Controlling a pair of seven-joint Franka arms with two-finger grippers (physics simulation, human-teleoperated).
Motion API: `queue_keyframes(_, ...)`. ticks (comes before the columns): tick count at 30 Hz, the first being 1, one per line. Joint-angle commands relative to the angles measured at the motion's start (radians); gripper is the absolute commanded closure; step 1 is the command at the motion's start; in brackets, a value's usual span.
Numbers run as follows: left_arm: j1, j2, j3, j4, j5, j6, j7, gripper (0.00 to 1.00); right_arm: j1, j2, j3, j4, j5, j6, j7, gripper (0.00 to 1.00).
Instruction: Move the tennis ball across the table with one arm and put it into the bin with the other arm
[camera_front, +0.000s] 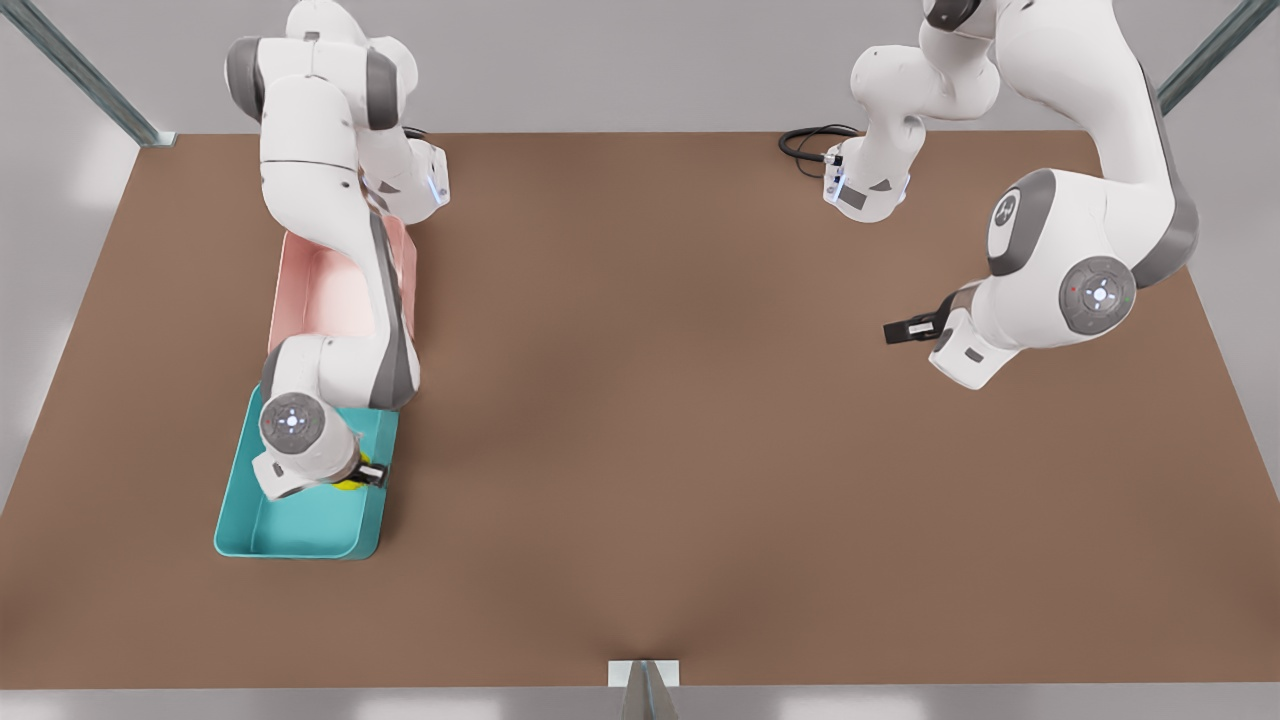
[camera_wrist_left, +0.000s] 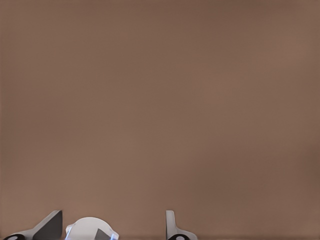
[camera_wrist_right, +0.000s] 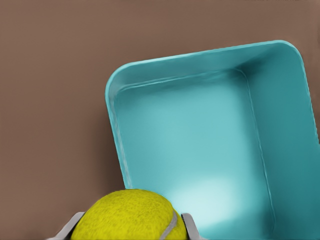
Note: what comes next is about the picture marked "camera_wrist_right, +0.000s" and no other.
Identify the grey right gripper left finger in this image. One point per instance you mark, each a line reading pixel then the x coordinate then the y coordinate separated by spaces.
pixel 68 227

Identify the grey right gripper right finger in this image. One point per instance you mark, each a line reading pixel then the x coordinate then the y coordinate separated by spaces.
pixel 191 226

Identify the yellow tennis ball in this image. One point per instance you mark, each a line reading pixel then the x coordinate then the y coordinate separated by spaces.
pixel 130 216

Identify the teal rectangular tray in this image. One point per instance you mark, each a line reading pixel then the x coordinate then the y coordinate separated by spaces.
pixel 200 140

